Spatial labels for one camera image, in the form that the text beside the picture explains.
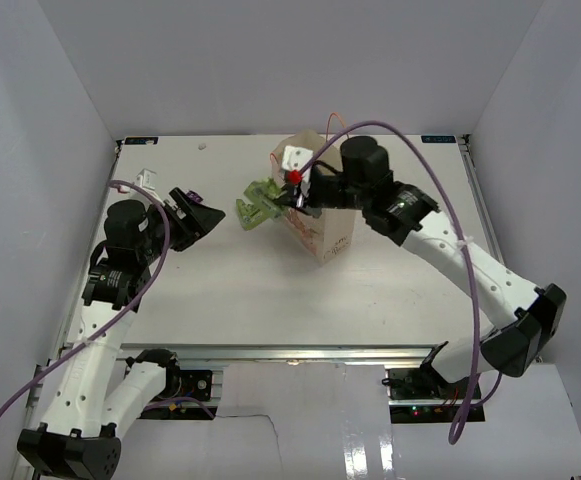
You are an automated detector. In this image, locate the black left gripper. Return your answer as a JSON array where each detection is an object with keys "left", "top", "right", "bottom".
[{"left": 137, "top": 187, "right": 225, "bottom": 264}]

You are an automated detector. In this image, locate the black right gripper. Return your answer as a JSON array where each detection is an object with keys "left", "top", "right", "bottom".
[{"left": 275, "top": 170, "right": 370, "bottom": 218}]

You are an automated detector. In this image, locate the green square snack packet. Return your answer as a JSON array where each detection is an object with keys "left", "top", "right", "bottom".
[{"left": 244, "top": 177, "right": 284, "bottom": 220}]

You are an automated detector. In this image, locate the brown paper bag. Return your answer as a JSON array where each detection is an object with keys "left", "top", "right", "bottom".
[{"left": 270, "top": 112, "right": 356, "bottom": 265}]

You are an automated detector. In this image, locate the green triangular snack packet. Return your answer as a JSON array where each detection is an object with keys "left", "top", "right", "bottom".
[{"left": 235, "top": 199, "right": 274, "bottom": 231}]

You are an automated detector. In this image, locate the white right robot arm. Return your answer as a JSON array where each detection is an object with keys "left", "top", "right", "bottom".
[{"left": 277, "top": 136, "right": 567, "bottom": 399}]

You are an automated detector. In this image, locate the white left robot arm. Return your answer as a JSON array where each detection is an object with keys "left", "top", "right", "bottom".
[{"left": 17, "top": 188, "right": 225, "bottom": 479}]

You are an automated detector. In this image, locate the purple m&m packet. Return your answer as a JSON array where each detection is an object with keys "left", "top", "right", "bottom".
[{"left": 186, "top": 190, "right": 203, "bottom": 203}]

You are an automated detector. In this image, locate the blue left corner label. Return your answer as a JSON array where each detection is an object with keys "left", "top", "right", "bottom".
[{"left": 123, "top": 137, "right": 159, "bottom": 146}]

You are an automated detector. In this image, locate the blue corner label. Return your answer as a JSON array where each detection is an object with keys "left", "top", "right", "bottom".
[
  {"left": 123, "top": 137, "right": 159, "bottom": 146},
  {"left": 421, "top": 135, "right": 456, "bottom": 144}
]

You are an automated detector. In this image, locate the blue right corner label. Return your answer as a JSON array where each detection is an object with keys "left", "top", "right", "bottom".
[{"left": 421, "top": 135, "right": 456, "bottom": 144}]

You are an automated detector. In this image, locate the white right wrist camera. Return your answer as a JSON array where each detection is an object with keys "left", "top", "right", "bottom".
[{"left": 280, "top": 145, "right": 313, "bottom": 190}]

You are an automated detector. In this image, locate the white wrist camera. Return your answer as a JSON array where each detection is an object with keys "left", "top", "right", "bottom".
[
  {"left": 134, "top": 168, "right": 162, "bottom": 202},
  {"left": 280, "top": 145, "right": 313, "bottom": 190}
]

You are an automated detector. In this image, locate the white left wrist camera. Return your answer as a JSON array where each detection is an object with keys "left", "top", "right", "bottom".
[{"left": 134, "top": 168, "right": 162, "bottom": 202}]

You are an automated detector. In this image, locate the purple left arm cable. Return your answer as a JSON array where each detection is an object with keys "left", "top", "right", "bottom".
[{"left": 0, "top": 180, "right": 217, "bottom": 480}]

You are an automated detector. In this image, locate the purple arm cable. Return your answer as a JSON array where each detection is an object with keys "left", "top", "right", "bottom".
[
  {"left": 0, "top": 180, "right": 217, "bottom": 480},
  {"left": 309, "top": 120, "right": 502, "bottom": 445}
]

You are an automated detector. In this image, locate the aluminium table rail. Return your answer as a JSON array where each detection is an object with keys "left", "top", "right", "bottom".
[{"left": 118, "top": 343, "right": 432, "bottom": 363}]

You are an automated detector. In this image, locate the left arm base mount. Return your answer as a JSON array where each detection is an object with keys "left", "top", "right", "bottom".
[{"left": 124, "top": 348, "right": 213, "bottom": 403}]

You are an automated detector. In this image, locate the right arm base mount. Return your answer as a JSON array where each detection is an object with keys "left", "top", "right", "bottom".
[{"left": 381, "top": 342, "right": 470, "bottom": 421}]

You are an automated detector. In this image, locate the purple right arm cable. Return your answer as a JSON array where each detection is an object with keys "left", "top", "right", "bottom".
[{"left": 309, "top": 120, "right": 502, "bottom": 445}]

